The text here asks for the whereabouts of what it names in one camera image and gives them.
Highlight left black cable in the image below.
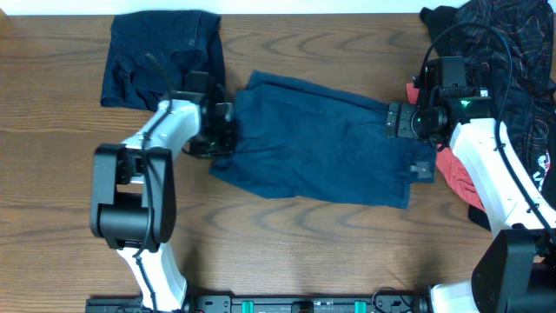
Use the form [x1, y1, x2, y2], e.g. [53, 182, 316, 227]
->
[129, 52, 175, 313]

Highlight navy blue shorts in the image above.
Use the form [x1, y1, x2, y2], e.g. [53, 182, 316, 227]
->
[210, 71, 436, 209]

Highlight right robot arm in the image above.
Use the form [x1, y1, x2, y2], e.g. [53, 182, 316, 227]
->
[384, 57, 555, 312]

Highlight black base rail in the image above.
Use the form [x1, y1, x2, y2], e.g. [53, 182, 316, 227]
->
[84, 293, 431, 313]

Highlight black patterned garment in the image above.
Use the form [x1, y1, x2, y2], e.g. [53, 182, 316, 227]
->
[420, 0, 555, 206]

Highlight red orange garment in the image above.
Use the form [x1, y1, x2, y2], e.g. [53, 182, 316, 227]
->
[406, 82, 487, 213]

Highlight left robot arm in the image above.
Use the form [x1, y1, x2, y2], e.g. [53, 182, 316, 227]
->
[86, 71, 237, 312]

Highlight folded dark navy garment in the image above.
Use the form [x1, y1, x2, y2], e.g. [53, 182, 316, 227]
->
[100, 10, 226, 111]

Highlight right black cable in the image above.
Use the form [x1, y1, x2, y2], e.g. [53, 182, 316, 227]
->
[419, 21, 556, 244]

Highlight black cable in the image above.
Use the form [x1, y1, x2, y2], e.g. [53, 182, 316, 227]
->
[419, 21, 556, 244]
[129, 52, 175, 313]

